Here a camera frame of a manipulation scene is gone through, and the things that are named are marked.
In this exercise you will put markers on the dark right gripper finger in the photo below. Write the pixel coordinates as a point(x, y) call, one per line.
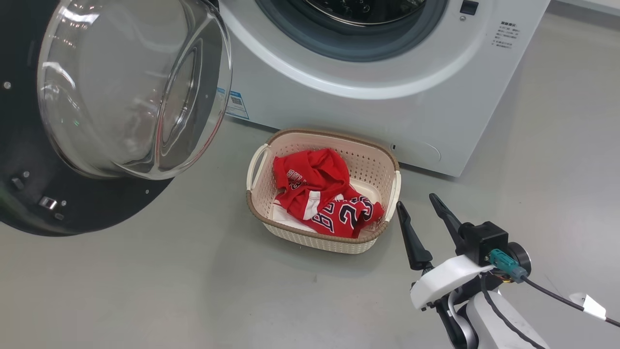
point(415, 242)
point(450, 220)

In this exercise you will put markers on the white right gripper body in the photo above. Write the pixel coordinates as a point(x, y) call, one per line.
point(445, 278)

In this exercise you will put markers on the red basketball jersey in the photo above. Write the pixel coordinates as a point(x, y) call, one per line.
point(310, 174)

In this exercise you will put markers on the round glass washing machine door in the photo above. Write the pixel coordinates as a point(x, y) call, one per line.
point(121, 87)

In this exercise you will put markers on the cream plastic laundry basket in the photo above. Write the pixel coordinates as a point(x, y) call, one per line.
point(319, 242)

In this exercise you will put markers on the white washing machine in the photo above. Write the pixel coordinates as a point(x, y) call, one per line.
point(387, 111)

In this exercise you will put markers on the steel washing machine drum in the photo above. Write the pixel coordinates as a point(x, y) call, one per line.
point(363, 9)

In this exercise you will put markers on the blue white energy label sticker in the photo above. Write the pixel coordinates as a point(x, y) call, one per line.
point(237, 104)

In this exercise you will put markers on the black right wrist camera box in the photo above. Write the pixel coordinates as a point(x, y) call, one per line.
point(489, 240)

